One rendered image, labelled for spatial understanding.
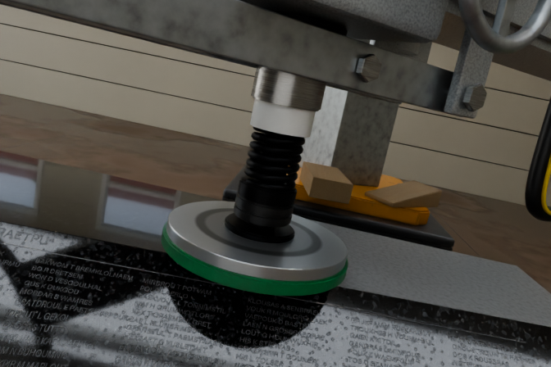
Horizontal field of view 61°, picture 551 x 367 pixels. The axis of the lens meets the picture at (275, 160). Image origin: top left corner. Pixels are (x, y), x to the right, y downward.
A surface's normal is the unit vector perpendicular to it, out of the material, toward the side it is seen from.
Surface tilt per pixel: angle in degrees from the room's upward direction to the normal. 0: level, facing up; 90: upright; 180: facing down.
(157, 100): 90
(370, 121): 90
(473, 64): 90
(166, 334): 45
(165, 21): 90
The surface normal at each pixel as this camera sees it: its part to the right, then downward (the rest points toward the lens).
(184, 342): 0.15, -0.56
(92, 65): -0.06, 0.16
